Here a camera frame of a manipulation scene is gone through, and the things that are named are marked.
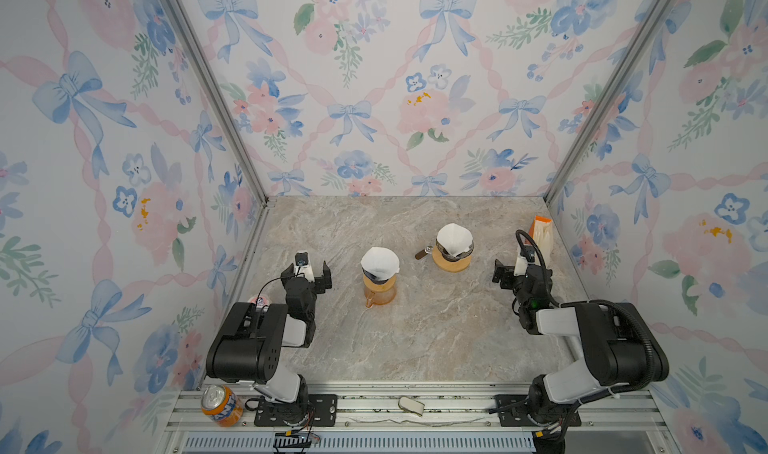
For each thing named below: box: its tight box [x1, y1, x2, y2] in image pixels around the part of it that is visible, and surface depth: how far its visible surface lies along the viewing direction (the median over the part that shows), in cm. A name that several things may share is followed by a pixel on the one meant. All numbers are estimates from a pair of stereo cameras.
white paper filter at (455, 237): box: [436, 223, 473, 257], surface depth 89 cm
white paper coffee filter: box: [360, 247, 400, 280], surface depth 87 cm
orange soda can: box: [201, 384, 245, 428], surface depth 68 cm
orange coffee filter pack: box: [529, 216, 554, 257], surface depth 99 cm
